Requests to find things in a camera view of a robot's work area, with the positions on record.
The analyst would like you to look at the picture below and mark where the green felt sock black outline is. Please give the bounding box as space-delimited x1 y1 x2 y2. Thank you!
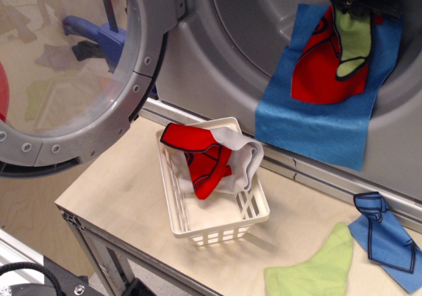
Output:
334 8 373 81

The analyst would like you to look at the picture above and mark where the blue purple clamp tool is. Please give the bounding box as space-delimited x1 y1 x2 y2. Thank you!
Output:
62 15 127 73

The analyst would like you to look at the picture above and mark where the white grey felt cloth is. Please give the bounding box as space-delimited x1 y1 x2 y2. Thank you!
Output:
177 127 263 194

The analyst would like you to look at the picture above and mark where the blue felt cloth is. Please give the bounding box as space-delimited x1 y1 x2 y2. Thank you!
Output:
255 4 403 171

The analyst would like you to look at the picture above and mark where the white plastic laundry basket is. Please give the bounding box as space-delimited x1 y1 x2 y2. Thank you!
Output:
156 117 270 246

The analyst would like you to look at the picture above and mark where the aluminium table frame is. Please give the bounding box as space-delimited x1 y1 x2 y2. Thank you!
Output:
58 206 219 295

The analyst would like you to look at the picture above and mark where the black device with cable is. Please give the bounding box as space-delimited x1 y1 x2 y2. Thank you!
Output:
1 258 98 295

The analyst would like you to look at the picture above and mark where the large red felt cloth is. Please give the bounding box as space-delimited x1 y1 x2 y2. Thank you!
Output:
291 6 384 104

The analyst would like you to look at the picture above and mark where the grey laundry machine body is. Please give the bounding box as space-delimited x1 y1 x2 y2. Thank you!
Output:
127 0 421 231

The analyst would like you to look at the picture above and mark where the red felt garment black outline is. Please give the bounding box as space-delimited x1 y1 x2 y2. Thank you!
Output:
160 123 232 200

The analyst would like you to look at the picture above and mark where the blue felt garment black stitching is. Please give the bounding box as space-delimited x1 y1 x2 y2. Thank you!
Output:
349 192 421 293

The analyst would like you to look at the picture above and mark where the grey round machine door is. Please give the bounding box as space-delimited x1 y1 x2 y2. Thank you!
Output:
1 0 177 178

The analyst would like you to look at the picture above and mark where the plain green felt sock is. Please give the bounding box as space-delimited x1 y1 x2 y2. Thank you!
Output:
264 222 353 295

